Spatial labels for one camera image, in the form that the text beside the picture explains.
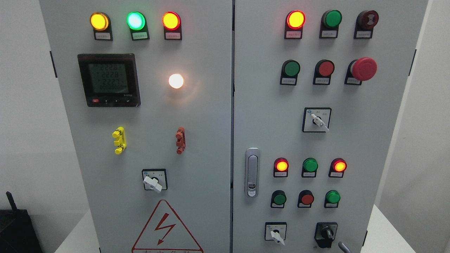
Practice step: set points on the black knob selector switch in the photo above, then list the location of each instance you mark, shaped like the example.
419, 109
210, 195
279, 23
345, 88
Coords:
325, 234

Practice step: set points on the grey electrical cabinet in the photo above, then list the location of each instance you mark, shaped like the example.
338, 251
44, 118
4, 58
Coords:
230, 56

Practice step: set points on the red terminal connector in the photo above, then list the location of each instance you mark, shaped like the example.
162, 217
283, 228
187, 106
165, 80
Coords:
180, 140

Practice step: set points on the white lit indicator lamp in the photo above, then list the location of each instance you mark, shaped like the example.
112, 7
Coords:
176, 80

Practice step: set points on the red indicator light lower left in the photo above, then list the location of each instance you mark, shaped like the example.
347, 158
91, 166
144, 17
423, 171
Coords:
281, 166

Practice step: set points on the green push button upper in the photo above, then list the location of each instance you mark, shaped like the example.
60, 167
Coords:
289, 72

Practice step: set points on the green push button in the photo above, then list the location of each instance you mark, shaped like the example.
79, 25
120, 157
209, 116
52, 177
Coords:
278, 199
289, 72

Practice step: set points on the green push button lower left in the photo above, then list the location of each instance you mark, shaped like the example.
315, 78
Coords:
278, 199

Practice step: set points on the green indicator light lower middle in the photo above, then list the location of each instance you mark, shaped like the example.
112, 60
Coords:
309, 168

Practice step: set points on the yellow terminal connector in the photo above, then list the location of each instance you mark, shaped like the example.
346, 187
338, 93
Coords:
119, 140

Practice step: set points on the red push button lower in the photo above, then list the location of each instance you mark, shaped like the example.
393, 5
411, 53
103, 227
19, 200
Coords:
305, 199

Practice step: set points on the red push button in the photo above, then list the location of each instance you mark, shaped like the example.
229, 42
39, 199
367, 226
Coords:
305, 199
323, 72

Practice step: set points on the red push button upper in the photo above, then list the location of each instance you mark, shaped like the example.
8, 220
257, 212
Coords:
323, 72

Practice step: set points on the red indicator light left door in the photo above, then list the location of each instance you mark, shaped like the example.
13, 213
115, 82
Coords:
172, 26

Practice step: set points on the red indicator light lower right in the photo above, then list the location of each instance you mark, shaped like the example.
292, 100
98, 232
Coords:
337, 168

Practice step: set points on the red high voltage warning sticker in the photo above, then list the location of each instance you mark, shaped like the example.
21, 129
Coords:
165, 232

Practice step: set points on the black digital power meter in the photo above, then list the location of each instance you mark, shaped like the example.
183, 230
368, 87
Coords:
109, 79

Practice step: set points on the red indicator light top right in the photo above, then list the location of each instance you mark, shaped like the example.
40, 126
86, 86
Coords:
294, 23

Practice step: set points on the green button lower right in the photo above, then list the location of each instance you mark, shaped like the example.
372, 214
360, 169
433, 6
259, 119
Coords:
332, 199

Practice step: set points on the green lit indicator light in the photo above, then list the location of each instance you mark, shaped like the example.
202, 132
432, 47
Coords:
138, 26

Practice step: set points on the green indicator light top right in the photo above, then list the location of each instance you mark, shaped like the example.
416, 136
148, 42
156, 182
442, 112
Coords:
329, 24

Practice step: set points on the red emergency stop button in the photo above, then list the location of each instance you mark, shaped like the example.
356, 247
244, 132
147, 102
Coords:
360, 70

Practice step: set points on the yellow indicator light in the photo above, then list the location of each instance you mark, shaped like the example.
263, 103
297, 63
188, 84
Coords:
101, 25

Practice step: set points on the dark red buzzer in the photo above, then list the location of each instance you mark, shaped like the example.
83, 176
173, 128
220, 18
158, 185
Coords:
365, 23

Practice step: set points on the black box with antenna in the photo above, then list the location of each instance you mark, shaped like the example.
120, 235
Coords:
17, 234

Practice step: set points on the silver door lock handle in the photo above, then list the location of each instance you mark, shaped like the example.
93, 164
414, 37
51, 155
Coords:
252, 165

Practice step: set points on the white selector switch left door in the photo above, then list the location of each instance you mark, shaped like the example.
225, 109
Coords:
155, 179

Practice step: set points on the white selector switch upper right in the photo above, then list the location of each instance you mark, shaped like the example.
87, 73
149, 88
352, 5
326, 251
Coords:
316, 119

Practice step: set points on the white selector switch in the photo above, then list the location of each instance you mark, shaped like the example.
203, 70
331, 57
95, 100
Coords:
276, 232
316, 119

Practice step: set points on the white selector switch bottom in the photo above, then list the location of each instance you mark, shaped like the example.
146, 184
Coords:
276, 232

